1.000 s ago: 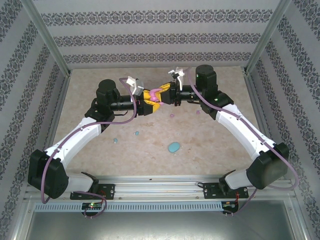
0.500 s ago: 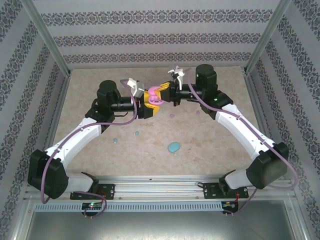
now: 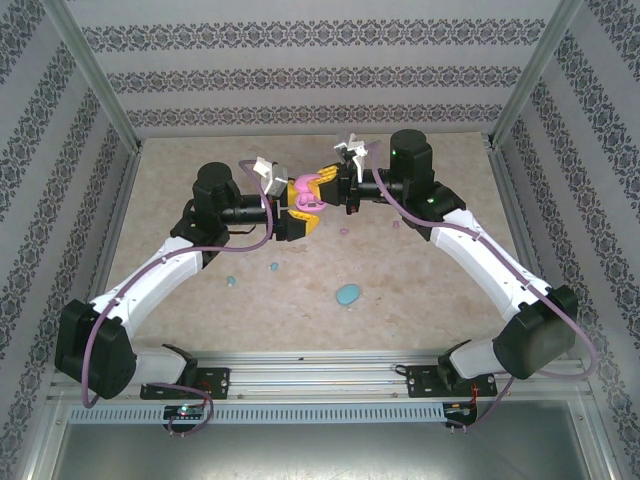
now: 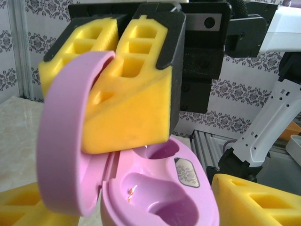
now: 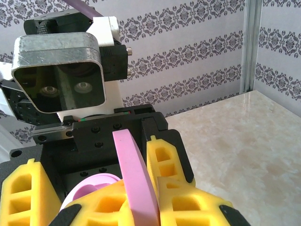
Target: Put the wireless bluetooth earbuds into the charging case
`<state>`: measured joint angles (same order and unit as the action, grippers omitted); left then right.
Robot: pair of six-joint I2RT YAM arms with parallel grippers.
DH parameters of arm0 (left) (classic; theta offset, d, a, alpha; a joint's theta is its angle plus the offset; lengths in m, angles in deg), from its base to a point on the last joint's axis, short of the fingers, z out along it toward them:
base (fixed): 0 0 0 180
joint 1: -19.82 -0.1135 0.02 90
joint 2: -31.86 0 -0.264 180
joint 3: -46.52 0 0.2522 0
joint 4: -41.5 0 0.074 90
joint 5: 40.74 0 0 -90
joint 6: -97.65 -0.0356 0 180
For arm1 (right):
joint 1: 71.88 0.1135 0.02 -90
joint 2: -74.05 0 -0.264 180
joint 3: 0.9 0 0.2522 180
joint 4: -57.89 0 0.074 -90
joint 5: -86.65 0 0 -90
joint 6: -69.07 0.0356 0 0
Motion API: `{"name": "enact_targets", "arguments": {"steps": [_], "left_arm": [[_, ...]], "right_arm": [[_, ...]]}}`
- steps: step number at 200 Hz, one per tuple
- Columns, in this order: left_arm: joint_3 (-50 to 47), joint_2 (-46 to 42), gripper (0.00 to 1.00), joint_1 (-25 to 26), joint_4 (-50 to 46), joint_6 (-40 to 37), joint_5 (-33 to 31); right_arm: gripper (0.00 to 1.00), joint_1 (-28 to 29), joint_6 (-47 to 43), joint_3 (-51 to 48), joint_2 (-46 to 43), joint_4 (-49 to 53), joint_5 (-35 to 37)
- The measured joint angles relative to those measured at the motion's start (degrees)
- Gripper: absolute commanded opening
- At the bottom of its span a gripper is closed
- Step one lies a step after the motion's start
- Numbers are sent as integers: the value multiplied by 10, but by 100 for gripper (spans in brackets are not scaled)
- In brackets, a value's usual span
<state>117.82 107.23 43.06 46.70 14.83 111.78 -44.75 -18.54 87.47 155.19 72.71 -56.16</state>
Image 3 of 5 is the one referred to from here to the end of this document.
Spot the pink earbud charging case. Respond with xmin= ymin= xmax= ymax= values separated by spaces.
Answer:
xmin=294 ymin=174 xmax=329 ymax=211

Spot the blue earbud charging case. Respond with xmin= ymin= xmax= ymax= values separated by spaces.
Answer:
xmin=335 ymin=283 xmax=361 ymax=307

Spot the grey sheet metal panel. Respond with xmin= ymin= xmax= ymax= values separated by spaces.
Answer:
xmin=29 ymin=397 xmax=616 ymax=480

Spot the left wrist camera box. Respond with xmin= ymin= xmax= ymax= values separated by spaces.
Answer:
xmin=252 ymin=156 xmax=290 ymax=200

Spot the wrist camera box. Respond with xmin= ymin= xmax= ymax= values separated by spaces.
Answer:
xmin=333 ymin=132 xmax=374 ymax=174
xmin=252 ymin=156 xmax=290 ymax=200

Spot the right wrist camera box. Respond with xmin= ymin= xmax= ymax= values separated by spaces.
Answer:
xmin=333 ymin=132 xmax=374 ymax=174

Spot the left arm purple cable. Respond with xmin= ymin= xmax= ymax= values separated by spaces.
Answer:
xmin=82 ymin=159 xmax=275 ymax=437

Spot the aluminium side rail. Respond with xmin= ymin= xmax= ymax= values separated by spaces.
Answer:
xmin=489 ymin=147 xmax=571 ymax=361
xmin=69 ymin=147 xmax=144 ymax=364

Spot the aluminium mounting rail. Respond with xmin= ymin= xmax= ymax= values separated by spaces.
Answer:
xmin=49 ymin=349 xmax=589 ymax=402

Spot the aluminium frame post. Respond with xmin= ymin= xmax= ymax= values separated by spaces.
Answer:
xmin=487 ymin=0 xmax=584 ymax=149
xmin=42 ymin=0 xmax=144 ymax=151

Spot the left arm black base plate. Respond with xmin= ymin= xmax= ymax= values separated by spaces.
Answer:
xmin=139 ymin=367 xmax=231 ymax=401

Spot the white slotted cable duct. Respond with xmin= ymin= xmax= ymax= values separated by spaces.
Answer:
xmin=67 ymin=403 xmax=446 ymax=425

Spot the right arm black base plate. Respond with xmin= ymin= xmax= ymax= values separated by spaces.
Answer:
xmin=404 ymin=364 xmax=499 ymax=400

